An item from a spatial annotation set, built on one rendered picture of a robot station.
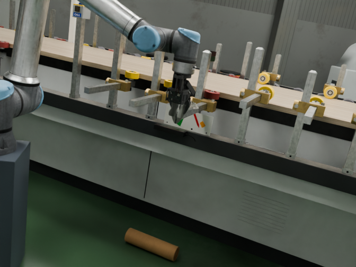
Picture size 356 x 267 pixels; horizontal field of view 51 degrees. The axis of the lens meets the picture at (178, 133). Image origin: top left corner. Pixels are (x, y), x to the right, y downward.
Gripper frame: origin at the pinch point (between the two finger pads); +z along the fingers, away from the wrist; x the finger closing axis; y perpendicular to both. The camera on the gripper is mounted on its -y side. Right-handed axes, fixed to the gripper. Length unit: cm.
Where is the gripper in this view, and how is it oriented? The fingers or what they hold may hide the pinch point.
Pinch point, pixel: (176, 120)
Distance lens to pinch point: 156.1
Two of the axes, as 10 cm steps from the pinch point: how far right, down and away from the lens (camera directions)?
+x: 9.0, 2.6, -3.4
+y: -4.0, 2.0, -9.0
